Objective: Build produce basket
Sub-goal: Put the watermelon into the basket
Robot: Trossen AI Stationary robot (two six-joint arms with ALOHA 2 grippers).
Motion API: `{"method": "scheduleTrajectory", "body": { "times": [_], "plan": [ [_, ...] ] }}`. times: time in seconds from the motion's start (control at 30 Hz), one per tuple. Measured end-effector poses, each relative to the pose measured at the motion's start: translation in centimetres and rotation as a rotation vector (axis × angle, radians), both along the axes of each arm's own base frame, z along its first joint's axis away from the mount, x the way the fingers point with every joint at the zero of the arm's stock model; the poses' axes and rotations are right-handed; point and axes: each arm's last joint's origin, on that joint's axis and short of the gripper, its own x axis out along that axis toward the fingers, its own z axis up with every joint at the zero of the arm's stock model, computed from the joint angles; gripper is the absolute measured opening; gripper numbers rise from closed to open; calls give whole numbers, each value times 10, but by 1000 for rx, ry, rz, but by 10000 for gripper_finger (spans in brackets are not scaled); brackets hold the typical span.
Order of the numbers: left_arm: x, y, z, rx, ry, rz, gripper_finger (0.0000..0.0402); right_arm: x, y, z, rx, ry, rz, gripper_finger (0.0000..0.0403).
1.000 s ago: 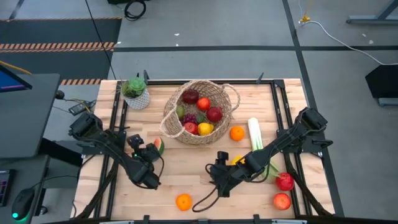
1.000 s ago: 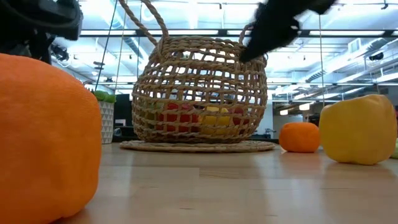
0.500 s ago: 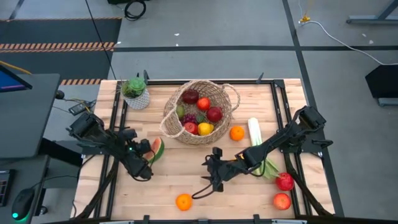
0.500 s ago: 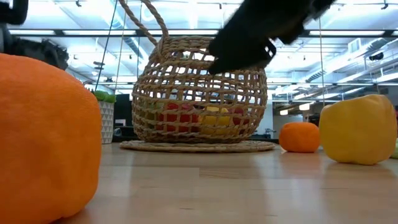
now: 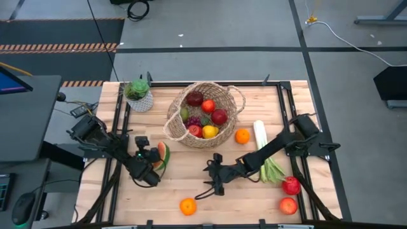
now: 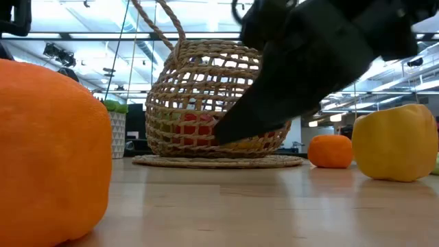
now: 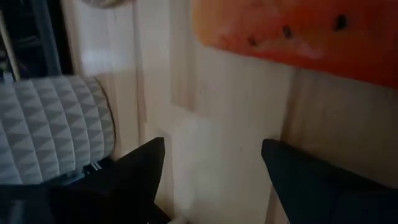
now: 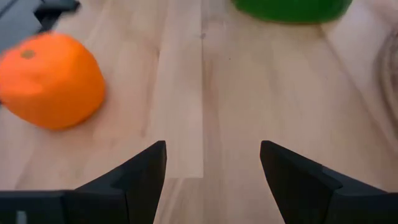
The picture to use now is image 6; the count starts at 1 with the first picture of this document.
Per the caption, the green pear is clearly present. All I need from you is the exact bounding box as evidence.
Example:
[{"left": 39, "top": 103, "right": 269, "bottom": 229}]
[{"left": 159, "top": 113, "right": 178, "bottom": 134}]

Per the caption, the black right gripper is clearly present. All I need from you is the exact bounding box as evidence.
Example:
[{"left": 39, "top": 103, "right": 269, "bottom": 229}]
[{"left": 213, "top": 0, "right": 377, "bottom": 145}]

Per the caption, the long thin black cable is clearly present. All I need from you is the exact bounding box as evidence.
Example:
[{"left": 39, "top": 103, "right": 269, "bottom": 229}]
[{"left": 104, "top": 0, "right": 131, "bottom": 101}]

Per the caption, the black ceiling spotlight fixture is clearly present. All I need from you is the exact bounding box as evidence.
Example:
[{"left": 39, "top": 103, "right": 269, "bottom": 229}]
[{"left": 43, "top": 43, "right": 77, "bottom": 69}]

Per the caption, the woven wicker basket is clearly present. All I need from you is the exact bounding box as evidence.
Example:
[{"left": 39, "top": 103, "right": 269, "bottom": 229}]
[{"left": 129, "top": 0, "right": 292, "bottom": 159}]

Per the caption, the orange fruit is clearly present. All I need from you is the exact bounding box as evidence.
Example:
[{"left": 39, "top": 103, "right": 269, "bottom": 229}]
[
  {"left": 307, "top": 134, "right": 354, "bottom": 169},
  {"left": 0, "top": 58, "right": 113, "bottom": 247}
]

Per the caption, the yellow bell pepper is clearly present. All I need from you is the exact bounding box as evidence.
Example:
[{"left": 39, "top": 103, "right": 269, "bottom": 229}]
[{"left": 351, "top": 103, "right": 439, "bottom": 183}]

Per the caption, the round woven mat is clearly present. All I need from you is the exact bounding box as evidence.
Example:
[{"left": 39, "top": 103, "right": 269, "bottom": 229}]
[{"left": 132, "top": 154, "right": 305, "bottom": 169}]

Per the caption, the red round fruit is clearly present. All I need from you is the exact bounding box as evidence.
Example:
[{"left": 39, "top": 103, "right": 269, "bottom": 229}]
[{"left": 174, "top": 114, "right": 216, "bottom": 147}]

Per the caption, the dark red apple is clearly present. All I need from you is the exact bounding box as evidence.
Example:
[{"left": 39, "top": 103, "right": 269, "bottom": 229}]
[{"left": 259, "top": 130, "right": 287, "bottom": 140}]

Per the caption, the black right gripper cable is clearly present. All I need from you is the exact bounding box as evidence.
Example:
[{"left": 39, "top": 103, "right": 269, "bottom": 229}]
[{"left": 230, "top": 0, "right": 248, "bottom": 25}]

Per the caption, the succulent in white patterned pot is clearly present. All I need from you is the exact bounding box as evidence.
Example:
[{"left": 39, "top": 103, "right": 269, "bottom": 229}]
[{"left": 102, "top": 99, "right": 130, "bottom": 160}]

